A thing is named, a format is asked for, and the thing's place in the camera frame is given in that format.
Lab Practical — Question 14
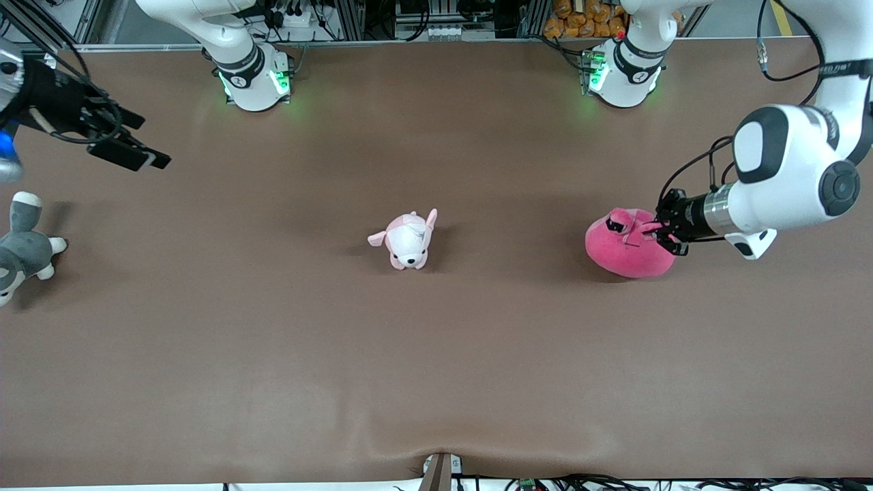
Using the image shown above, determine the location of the grey white plush husky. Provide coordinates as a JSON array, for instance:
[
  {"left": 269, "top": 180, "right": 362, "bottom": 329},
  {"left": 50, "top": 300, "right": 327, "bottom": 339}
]
[{"left": 0, "top": 192, "right": 68, "bottom": 307}]

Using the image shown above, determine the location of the aluminium table edge rail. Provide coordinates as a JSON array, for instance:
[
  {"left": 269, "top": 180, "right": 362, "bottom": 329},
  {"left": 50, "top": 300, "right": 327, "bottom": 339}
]
[{"left": 44, "top": 39, "right": 595, "bottom": 70}]

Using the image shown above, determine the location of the pale pink white plush dog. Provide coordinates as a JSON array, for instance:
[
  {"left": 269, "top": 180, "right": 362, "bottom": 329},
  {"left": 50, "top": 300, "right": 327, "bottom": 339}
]
[{"left": 368, "top": 209, "right": 438, "bottom": 271}]

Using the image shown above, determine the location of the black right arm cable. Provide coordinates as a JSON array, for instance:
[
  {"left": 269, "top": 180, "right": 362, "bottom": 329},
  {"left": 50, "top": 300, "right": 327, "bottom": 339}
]
[{"left": 0, "top": 17, "right": 125, "bottom": 145}]

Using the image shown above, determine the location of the hot pink round plush toy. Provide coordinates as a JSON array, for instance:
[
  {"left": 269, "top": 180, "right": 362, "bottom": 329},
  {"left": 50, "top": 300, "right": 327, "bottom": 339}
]
[{"left": 585, "top": 208, "right": 676, "bottom": 279}]

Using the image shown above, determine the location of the white terminal block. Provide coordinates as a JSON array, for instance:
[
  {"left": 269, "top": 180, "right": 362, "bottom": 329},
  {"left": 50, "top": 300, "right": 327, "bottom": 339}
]
[{"left": 423, "top": 24, "right": 496, "bottom": 41}]

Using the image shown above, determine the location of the orange packets pile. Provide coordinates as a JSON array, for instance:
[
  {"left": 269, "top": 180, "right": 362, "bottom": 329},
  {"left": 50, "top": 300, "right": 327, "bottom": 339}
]
[{"left": 544, "top": 0, "right": 630, "bottom": 39}]

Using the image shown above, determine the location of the brown table mat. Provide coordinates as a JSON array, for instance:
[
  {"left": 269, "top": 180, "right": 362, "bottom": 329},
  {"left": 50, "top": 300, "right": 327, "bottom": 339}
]
[{"left": 0, "top": 38, "right": 873, "bottom": 486}]

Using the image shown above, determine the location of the white power strip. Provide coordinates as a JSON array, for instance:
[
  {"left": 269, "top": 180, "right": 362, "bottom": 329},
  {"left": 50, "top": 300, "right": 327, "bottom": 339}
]
[{"left": 267, "top": 0, "right": 316, "bottom": 28}]

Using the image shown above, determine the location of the aluminium frame profile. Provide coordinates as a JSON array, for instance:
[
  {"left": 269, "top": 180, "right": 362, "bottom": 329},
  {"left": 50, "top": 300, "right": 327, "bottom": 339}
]
[{"left": 0, "top": 0, "right": 104, "bottom": 50}]

